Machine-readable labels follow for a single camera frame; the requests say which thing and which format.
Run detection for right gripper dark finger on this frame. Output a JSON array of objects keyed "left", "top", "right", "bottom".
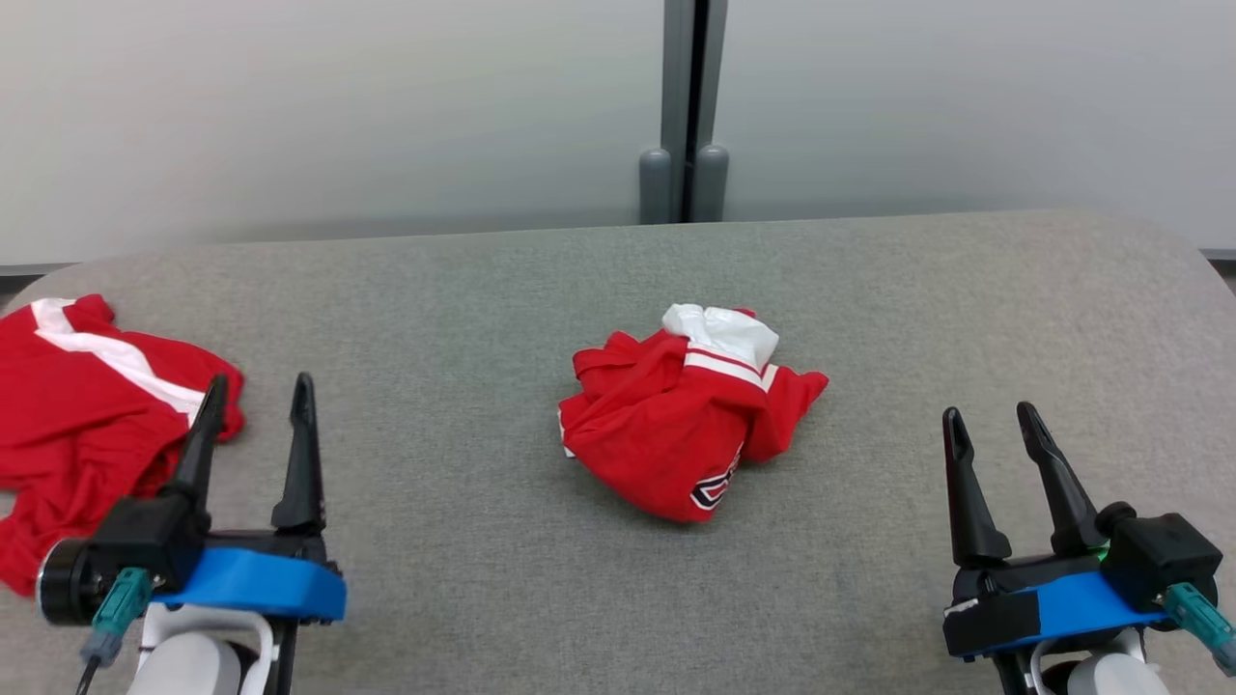
[
  {"left": 943, "top": 406, "right": 1013, "bottom": 570},
  {"left": 1017, "top": 402, "right": 1108, "bottom": 557}
]

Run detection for red shorts with white stripe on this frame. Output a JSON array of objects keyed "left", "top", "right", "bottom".
[{"left": 0, "top": 294, "right": 245, "bottom": 597}]

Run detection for red basketball jersey with lettering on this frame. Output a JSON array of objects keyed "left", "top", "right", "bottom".
[{"left": 558, "top": 304, "right": 829, "bottom": 524}]

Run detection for right black cable teal plug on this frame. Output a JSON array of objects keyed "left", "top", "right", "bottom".
[{"left": 1164, "top": 582, "right": 1236, "bottom": 677}]

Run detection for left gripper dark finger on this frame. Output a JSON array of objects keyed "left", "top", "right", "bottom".
[
  {"left": 159, "top": 375, "right": 230, "bottom": 509},
  {"left": 272, "top": 373, "right": 327, "bottom": 538}
]

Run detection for grey partition post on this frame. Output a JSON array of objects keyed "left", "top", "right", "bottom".
[{"left": 639, "top": 0, "right": 731, "bottom": 225}]

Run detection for left black cable teal plug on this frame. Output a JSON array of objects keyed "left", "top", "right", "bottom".
[{"left": 75, "top": 568, "right": 154, "bottom": 695}]

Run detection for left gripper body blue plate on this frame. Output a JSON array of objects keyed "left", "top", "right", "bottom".
[{"left": 39, "top": 529, "right": 348, "bottom": 625}]

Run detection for black cable teal plug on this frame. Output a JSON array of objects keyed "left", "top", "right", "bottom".
[
  {"left": 1164, "top": 582, "right": 1236, "bottom": 677},
  {"left": 75, "top": 568, "right": 154, "bottom": 695}
]

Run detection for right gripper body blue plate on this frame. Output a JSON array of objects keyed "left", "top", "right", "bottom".
[{"left": 943, "top": 548, "right": 1175, "bottom": 663}]

